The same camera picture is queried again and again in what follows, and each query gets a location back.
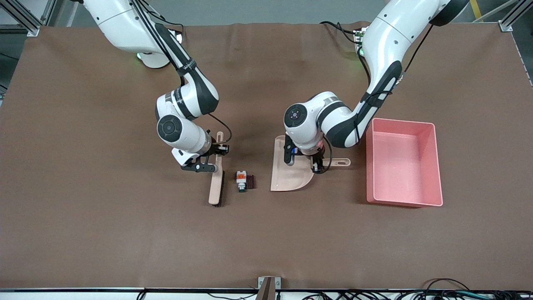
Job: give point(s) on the beige plastic dustpan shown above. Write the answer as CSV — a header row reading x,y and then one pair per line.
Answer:
x,y
287,179

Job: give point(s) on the brown table mat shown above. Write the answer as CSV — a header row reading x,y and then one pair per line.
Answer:
x,y
266,229

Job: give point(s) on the black right camera mount bracket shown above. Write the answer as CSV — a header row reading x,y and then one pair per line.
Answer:
x,y
195,167

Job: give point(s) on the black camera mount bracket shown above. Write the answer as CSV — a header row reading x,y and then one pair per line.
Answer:
x,y
288,158
195,167

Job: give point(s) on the aluminium frame profile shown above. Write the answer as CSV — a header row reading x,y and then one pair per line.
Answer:
x,y
510,21
31,28

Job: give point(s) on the white push button switch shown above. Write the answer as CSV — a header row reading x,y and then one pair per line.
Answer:
x,y
241,178

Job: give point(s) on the beige hand brush black bristles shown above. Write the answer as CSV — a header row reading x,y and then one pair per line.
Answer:
x,y
215,187

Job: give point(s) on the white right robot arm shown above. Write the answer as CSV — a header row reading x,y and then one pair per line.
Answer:
x,y
125,25

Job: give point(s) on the black left camera mount bracket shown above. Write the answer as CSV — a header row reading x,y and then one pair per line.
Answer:
x,y
288,158

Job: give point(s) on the white table edge rail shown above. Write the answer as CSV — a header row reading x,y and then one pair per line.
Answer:
x,y
83,295

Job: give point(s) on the metal table edge bracket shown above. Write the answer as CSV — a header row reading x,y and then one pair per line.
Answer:
x,y
261,283

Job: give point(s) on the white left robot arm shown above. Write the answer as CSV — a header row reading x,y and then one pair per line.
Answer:
x,y
391,37

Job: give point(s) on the pink plastic bin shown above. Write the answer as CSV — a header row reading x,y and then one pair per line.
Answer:
x,y
399,166

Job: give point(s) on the dark red cylindrical capacitor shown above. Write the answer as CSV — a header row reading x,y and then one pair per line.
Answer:
x,y
250,181

